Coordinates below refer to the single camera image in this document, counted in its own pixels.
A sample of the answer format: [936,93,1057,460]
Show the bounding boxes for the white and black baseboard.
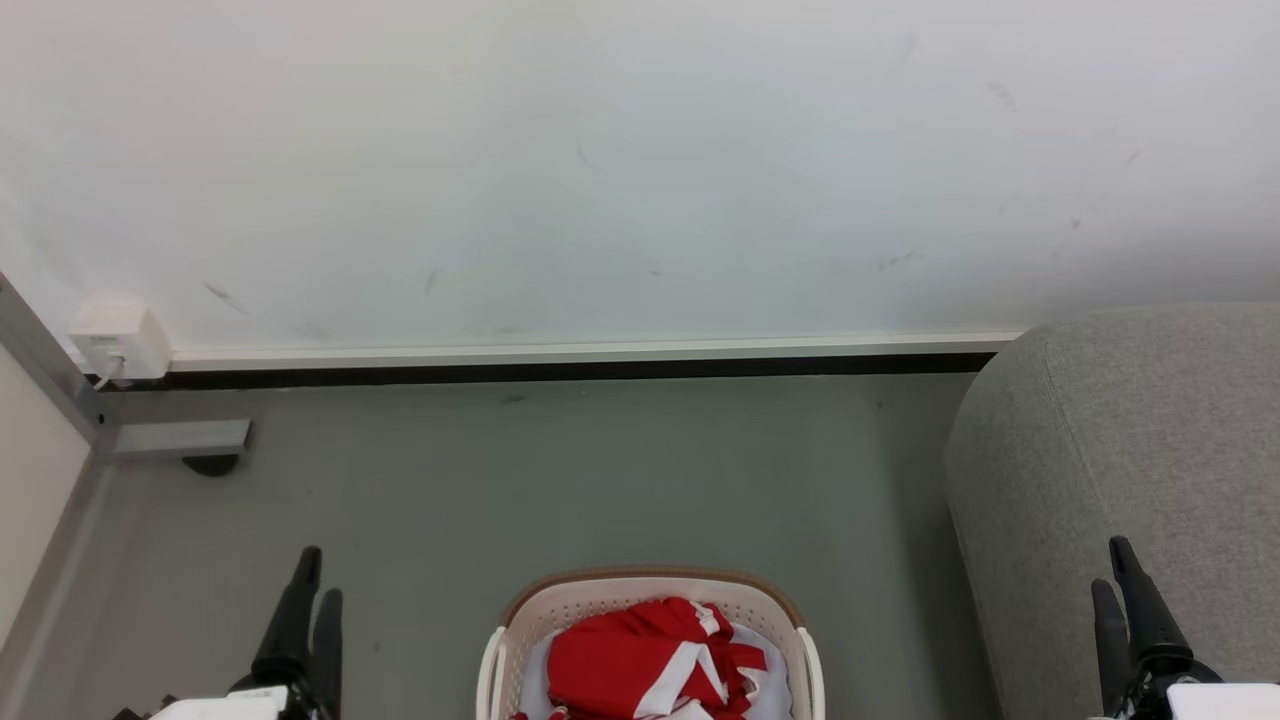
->
[100,330,1029,393]

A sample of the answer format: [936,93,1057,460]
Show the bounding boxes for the red jersey with black lettering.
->
[545,597,769,720]

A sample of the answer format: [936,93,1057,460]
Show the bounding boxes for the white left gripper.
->
[148,545,345,720]

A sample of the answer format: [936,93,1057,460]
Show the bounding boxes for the white wall socket box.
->
[68,305,174,382]

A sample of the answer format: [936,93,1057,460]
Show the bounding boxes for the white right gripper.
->
[1090,536,1280,720]

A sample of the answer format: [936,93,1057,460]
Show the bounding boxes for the cream plastic laundry basket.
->
[477,567,827,720]

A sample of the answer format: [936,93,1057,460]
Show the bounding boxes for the grey fabric sofa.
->
[943,303,1280,720]

